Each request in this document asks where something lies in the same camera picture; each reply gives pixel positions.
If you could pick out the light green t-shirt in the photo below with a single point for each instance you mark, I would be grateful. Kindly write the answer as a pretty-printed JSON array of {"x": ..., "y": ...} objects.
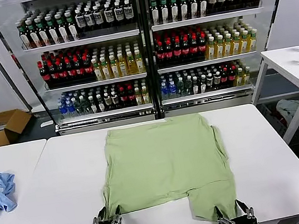
[{"x": 159, "y": 158}]

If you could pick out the white beverage display cooler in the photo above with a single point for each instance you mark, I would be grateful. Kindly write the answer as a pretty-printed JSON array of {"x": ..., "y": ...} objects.
[
  {"x": 97, "y": 124},
  {"x": 207, "y": 103}
]

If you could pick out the white cooler shelf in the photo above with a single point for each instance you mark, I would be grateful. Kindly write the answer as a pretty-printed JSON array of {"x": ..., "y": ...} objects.
[
  {"x": 80, "y": 41},
  {"x": 206, "y": 19},
  {"x": 104, "y": 113},
  {"x": 207, "y": 62},
  {"x": 94, "y": 82},
  {"x": 206, "y": 94}
]

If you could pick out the small white floor object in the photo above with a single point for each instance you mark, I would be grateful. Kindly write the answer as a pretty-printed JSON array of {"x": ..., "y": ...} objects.
[{"x": 46, "y": 123}]

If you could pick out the white cap dark drink bottle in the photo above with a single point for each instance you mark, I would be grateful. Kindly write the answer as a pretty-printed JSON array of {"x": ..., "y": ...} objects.
[
  {"x": 93, "y": 104},
  {"x": 203, "y": 84},
  {"x": 217, "y": 81},
  {"x": 108, "y": 101},
  {"x": 115, "y": 100},
  {"x": 196, "y": 85},
  {"x": 101, "y": 103},
  {"x": 210, "y": 82}
]

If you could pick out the green tinted water bottle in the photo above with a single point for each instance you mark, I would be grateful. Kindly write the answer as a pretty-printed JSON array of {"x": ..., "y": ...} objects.
[
  {"x": 78, "y": 107},
  {"x": 188, "y": 86},
  {"x": 181, "y": 87},
  {"x": 85, "y": 105}
]

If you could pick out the blue water bottle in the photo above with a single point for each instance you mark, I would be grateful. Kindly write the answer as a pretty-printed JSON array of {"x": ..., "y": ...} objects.
[
  {"x": 70, "y": 108},
  {"x": 165, "y": 91},
  {"x": 62, "y": 110},
  {"x": 173, "y": 90}
]

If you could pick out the white crumpled garment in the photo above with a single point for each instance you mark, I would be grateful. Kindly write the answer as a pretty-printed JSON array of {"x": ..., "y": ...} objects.
[{"x": 290, "y": 109}]

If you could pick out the red cap cola bottle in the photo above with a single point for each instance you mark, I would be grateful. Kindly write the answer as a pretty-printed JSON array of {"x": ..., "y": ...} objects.
[
  {"x": 70, "y": 71},
  {"x": 225, "y": 78},
  {"x": 202, "y": 46},
  {"x": 124, "y": 98},
  {"x": 87, "y": 67},
  {"x": 62, "y": 72},
  {"x": 79, "y": 69},
  {"x": 185, "y": 49},
  {"x": 160, "y": 54},
  {"x": 233, "y": 77},
  {"x": 168, "y": 52},
  {"x": 45, "y": 75},
  {"x": 194, "y": 47},
  {"x": 131, "y": 96},
  {"x": 177, "y": 51},
  {"x": 53, "y": 74}
]

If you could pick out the yellow juice bottle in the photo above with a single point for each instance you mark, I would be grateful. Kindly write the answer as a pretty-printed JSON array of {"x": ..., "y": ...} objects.
[
  {"x": 139, "y": 61},
  {"x": 252, "y": 39},
  {"x": 97, "y": 69},
  {"x": 123, "y": 64},
  {"x": 244, "y": 41},
  {"x": 131, "y": 62},
  {"x": 227, "y": 45},
  {"x": 210, "y": 48},
  {"x": 246, "y": 75},
  {"x": 106, "y": 67},
  {"x": 138, "y": 96},
  {"x": 145, "y": 95},
  {"x": 235, "y": 43},
  {"x": 114, "y": 66},
  {"x": 218, "y": 47},
  {"x": 239, "y": 77}
]

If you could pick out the brown cardboard box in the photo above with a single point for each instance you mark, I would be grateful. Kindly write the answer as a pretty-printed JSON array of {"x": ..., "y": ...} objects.
[{"x": 13, "y": 121}]

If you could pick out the white side table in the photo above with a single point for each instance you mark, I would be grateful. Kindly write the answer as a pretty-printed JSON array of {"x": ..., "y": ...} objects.
[{"x": 286, "y": 66}]

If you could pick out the green cap tea bottle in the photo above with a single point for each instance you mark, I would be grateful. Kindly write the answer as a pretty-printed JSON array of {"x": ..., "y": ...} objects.
[
  {"x": 52, "y": 30},
  {"x": 164, "y": 9},
  {"x": 193, "y": 5},
  {"x": 24, "y": 36},
  {"x": 71, "y": 26},
  {"x": 155, "y": 11},
  {"x": 203, "y": 3},
  {"x": 33, "y": 34},
  {"x": 184, "y": 6},
  {"x": 62, "y": 28},
  {"x": 42, "y": 32},
  {"x": 174, "y": 8}
]

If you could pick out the white cap dark label bottle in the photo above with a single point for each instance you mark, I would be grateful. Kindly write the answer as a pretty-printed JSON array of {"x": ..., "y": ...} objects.
[
  {"x": 80, "y": 21},
  {"x": 128, "y": 11},
  {"x": 109, "y": 15},
  {"x": 89, "y": 19},
  {"x": 99, "y": 17},
  {"x": 119, "y": 13}
]

